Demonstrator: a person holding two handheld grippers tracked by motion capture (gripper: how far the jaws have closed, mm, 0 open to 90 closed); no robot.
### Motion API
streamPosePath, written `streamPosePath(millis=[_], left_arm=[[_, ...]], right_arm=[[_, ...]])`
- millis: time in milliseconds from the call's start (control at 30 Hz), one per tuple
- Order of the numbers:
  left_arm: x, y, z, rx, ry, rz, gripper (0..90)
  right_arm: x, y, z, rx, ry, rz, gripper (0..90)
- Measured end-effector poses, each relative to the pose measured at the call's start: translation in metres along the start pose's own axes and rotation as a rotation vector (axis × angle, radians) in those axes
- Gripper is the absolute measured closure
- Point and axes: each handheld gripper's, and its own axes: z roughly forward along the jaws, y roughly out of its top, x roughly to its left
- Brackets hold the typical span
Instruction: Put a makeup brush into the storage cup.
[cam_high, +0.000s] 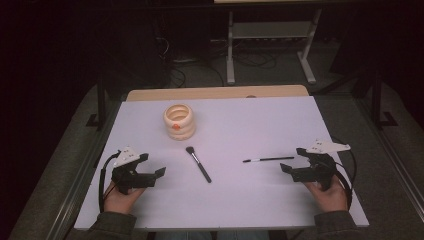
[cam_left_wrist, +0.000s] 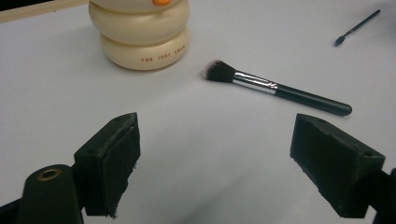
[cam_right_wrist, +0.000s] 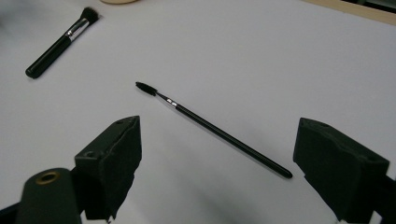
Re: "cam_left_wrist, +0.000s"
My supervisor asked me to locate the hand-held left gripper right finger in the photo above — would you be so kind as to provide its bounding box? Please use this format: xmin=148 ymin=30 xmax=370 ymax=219
xmin=290 ymin=113 xmax=387 ymax=219

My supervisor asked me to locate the cream ringed brush holder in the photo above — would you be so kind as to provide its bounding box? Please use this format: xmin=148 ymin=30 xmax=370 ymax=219
xmin=88 ymin=0 xmax=191 ymax=71

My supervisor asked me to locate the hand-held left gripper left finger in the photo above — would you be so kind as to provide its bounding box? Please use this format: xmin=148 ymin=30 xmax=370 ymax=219
xmin=73 ymin=112 xmax=142 ymax=218

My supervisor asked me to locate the thin black makeup brush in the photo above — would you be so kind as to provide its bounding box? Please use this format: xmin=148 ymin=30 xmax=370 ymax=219
xmin=333 ymin=8 xmax=382 ymax=48

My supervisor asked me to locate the large black makeup brush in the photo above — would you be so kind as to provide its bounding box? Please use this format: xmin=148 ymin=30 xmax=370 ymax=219
xmin=201 ymin=59 xmax=353 ymax=118

